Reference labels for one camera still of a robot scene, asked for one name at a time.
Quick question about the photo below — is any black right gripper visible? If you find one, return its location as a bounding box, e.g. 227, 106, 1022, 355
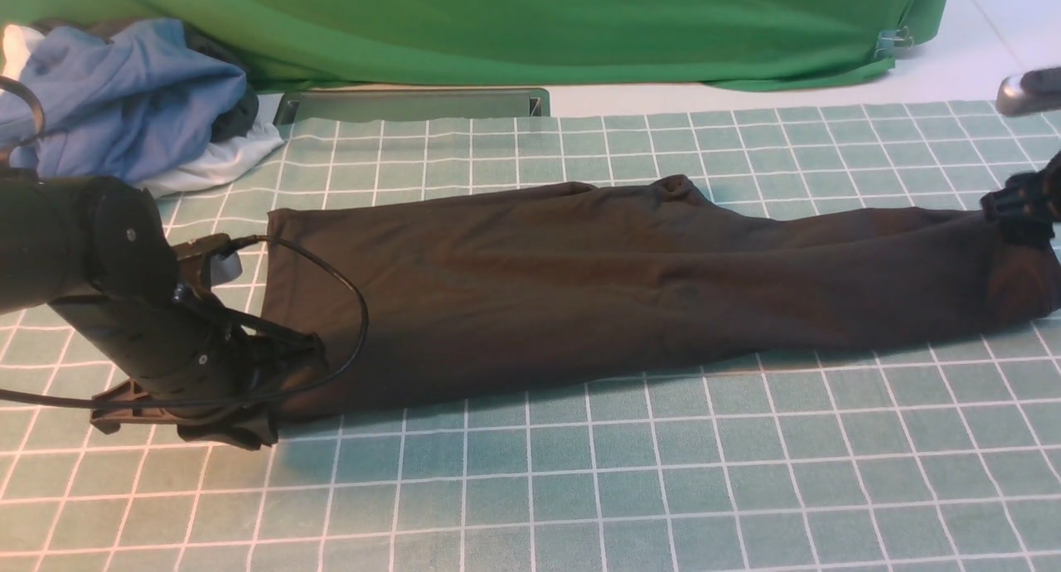
981, 153, 1060, 245

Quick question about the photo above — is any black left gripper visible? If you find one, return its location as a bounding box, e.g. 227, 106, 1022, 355
90, 332, 326, 451

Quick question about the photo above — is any dark gray long-sleeve top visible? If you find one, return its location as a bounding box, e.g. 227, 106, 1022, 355
268, 176, 1059, 422

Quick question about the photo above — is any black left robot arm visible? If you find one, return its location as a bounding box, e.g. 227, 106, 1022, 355
2, 171, 327, 450

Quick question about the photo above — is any green grid cutting mat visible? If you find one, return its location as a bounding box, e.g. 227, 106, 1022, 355
1, 101, 1060, 571

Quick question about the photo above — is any blue crumpled shirt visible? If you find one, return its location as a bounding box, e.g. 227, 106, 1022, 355
2, 19, 250, 184

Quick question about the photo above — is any green backdrop cloth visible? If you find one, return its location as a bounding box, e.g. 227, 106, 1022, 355
2, 0, 947, 92

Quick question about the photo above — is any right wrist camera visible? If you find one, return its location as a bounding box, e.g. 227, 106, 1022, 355
995, 66, 1061, 116

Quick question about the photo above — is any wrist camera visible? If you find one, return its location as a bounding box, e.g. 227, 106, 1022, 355
995, 66, 1061, 116
172, 233, 243, 291

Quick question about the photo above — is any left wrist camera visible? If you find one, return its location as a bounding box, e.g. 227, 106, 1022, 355
172, 233, 243, 291

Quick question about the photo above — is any black left camera cable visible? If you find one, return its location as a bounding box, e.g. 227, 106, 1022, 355
0, 75, 370, 411

